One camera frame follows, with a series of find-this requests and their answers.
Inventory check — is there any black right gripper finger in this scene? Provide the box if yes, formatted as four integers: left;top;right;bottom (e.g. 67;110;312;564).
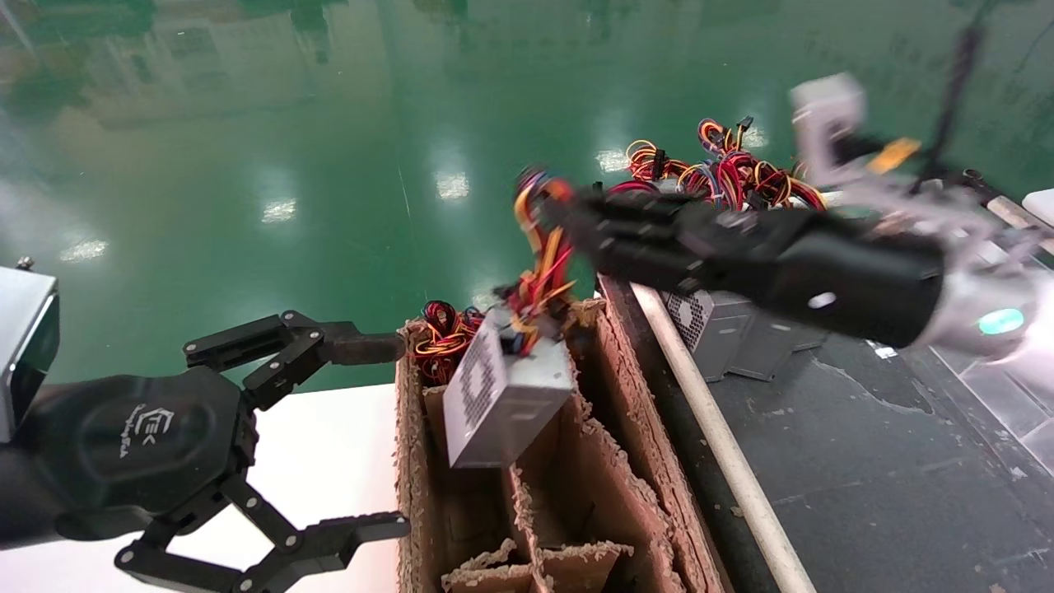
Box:
576;188;701;240
539;206;684;289

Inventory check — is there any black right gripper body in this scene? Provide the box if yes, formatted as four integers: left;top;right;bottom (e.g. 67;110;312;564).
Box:
675;204;944;348

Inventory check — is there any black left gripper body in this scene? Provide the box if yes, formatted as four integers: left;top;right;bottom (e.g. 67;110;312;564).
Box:
0;367;258;546

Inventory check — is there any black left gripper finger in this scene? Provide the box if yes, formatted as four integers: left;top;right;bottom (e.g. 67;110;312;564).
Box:
114;474;411;593
183;311;406;413

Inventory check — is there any colourful wire harness bundle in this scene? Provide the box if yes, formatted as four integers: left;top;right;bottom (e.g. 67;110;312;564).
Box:
443;167;581;470

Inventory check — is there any clear acrylic divider tray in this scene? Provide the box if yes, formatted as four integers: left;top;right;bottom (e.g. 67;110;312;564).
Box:
930;342;1054;474

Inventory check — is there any clear plastic divider tray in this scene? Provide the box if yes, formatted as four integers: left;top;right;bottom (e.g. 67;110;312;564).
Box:
609;280;1054;593

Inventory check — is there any worn cardboard box with dividers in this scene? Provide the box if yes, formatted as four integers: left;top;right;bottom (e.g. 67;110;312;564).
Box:
394;295;734;593

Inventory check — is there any grey power supply with wires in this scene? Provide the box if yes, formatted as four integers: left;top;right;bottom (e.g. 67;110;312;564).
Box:
626;138;755;382
409;299;488;386
675;115;796;382

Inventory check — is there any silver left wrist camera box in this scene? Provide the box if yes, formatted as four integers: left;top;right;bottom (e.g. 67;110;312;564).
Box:
0;262;60;442

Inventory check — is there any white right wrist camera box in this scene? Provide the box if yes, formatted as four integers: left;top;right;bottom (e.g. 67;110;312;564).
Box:
789;72;923;189

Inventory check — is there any white frame pipe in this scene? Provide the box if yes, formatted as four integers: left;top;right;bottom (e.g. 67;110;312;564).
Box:
984;194;1054;256
628;282;818;593

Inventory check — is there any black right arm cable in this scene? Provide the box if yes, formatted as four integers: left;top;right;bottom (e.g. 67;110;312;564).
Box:
918;21;991;194

